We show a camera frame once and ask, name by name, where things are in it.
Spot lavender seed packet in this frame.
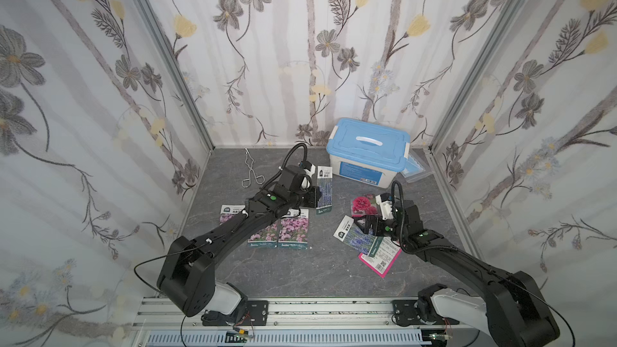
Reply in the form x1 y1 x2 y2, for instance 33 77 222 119
316 166 333 215
334 216 379 257

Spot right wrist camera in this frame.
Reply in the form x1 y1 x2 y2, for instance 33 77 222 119
375 193 394 220

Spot pink phlox seed packet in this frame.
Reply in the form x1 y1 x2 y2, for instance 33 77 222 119
278 208 309 250

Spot clear bag of masks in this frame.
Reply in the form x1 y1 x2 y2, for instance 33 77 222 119
400 149 433 183

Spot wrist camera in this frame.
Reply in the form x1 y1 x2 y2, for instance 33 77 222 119
375 193 394 220
299 161 317 178

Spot white cosmos seed packet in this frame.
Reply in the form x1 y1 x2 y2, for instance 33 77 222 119
247 223 280 248

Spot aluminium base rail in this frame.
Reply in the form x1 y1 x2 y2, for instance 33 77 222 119
129 296 531 347

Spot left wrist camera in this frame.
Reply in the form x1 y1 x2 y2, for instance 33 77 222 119
299 161 317 178

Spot pink back seed packet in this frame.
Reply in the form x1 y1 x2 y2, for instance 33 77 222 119
358 238 402 278

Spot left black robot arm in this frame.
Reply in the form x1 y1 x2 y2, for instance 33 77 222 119
156 143 321 322

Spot purple flower seed packet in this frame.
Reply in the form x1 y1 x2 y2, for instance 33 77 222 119
219 205 244 225

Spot hollyhock pink flower packet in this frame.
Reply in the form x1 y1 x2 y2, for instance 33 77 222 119
351 194 380 218

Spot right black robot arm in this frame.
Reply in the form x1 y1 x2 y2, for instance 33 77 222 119
352 182 560 346

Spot metal scissor tongs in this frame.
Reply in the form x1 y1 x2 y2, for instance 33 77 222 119
241 148 265 189

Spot white slotted cable duct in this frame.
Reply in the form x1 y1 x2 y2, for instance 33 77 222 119
145 329 432 346

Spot blue lid storage box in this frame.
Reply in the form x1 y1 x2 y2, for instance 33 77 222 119
326 118 411 188

